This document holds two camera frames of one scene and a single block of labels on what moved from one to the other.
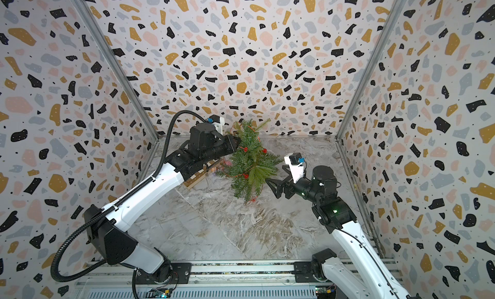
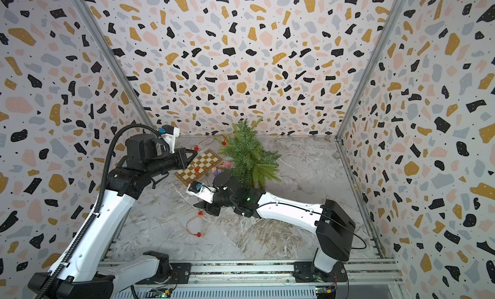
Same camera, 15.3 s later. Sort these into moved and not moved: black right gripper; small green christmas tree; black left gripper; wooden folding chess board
Moved: black right gripper; black left gripper
Not moved: wooden folding chess board; small green christmas tree
